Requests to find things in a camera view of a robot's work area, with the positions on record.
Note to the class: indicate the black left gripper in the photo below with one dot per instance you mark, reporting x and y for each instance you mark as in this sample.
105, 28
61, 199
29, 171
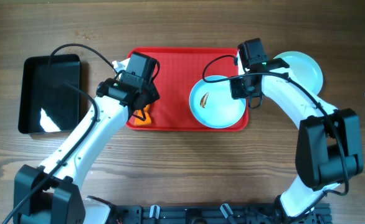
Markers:
147, 101

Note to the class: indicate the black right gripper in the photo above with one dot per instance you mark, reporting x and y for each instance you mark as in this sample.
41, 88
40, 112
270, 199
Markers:
236, 92

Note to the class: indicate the orange sponge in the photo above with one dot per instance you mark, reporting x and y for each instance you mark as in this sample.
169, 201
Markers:
142, 117

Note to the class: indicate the light blue plate back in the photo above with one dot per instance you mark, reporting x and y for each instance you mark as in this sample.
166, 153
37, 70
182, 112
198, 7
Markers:
305, 69

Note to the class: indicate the light blue plate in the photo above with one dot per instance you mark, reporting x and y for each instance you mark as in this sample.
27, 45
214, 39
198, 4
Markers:
305, 69
212, 105

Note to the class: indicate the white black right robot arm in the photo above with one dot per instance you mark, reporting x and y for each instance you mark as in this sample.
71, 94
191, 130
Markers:
329, 149

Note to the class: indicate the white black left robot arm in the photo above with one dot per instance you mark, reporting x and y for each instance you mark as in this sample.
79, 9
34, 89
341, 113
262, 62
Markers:
50, 193

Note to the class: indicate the red serving tray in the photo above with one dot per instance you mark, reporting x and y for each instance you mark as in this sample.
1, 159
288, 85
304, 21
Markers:
181, 68

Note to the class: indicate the black plastic tray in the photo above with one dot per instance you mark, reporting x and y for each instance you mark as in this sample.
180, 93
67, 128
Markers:
47, 104

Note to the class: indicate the light blue plate front right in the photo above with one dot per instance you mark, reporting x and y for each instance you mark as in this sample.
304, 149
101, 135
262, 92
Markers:
212, 105

